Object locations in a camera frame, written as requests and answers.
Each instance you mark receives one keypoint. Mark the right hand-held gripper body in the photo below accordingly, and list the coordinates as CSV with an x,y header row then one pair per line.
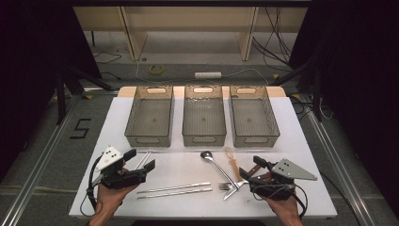
x,y
276,186

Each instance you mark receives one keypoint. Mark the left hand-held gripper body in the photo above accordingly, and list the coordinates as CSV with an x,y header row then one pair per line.
x,y
122,180

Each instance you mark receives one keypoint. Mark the translucent orange plastic spoon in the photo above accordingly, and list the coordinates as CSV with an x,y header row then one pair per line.
x,y
235,168

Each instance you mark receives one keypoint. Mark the metal fork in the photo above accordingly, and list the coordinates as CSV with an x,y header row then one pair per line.
x,y
225,187

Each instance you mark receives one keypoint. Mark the metal chopstick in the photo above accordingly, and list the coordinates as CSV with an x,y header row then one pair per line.
x,y
174,187
175,193

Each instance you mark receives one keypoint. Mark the transparent grey plastic bin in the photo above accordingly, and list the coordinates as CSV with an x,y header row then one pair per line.
x,y
150,117
254,117
204,117

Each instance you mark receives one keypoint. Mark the metal spoon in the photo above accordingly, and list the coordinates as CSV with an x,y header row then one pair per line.
x,y
206,154

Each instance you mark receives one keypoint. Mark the person's left hand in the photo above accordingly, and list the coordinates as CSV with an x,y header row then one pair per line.
x,y
108,199

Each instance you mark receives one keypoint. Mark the person's right hand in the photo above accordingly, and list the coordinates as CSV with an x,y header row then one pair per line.
x,y
287,210

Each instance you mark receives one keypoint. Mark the white foam mat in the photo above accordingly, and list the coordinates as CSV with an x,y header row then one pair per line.
x,y
182,169

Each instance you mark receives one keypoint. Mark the yellow tape roll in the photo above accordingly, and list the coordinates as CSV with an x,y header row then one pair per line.
x,y
151,69

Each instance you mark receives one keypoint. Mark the black metal stand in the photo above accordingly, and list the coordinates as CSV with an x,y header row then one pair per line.
x,y
60,94
317,94

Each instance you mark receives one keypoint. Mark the white power strip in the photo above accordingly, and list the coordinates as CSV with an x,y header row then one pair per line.
x,y
207,75

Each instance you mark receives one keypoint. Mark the light wooden shelf unit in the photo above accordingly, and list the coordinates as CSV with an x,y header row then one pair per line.
x,y
131,28

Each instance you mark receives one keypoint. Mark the black curtain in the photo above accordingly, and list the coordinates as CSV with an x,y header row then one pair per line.
x,y
360,78
31,62

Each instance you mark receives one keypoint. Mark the metal floor rail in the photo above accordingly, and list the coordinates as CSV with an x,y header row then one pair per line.
x,y
342,169
40,160

